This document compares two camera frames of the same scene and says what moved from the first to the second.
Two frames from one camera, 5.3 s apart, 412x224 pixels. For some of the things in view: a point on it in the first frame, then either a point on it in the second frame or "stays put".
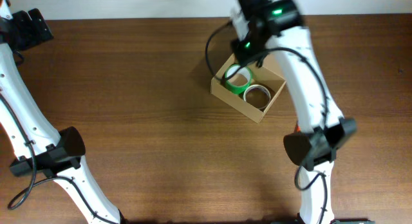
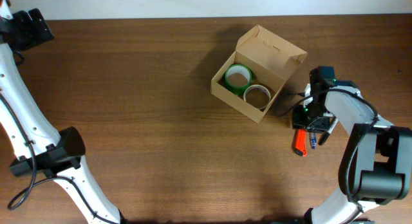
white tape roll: x=257 y=95 stays put
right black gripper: x=244 y=56 to x=297 y=121
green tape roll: x=237 y=78 stays put
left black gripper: x=34 y=37 stays put
